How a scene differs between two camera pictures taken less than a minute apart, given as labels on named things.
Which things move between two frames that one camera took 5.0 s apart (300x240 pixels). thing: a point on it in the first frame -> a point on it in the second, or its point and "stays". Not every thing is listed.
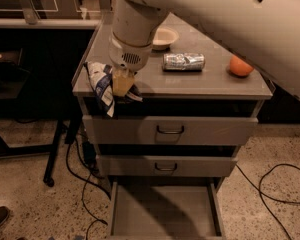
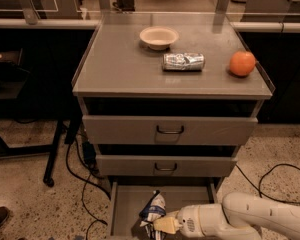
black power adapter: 89,153 stays
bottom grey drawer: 166,208 stays
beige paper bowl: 163,38 stays
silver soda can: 183,61 stays
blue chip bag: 99,76 -> 154,208
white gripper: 127,54 -> 187,218
